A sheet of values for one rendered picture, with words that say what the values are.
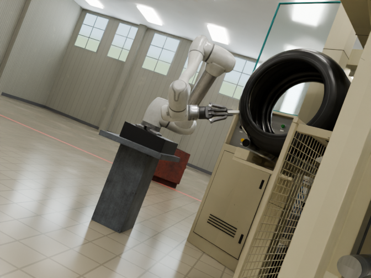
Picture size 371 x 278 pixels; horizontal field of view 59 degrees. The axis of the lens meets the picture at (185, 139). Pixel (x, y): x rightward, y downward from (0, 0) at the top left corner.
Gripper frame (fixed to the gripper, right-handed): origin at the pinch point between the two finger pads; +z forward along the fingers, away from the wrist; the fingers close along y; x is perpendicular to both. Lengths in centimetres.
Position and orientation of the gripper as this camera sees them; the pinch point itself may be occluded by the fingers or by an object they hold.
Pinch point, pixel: (233, 112)
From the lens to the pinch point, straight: 190.8
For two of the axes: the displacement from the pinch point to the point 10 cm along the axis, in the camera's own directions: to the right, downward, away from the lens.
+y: 0.4, 9.4, -3.5
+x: 0.7, -3.5, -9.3
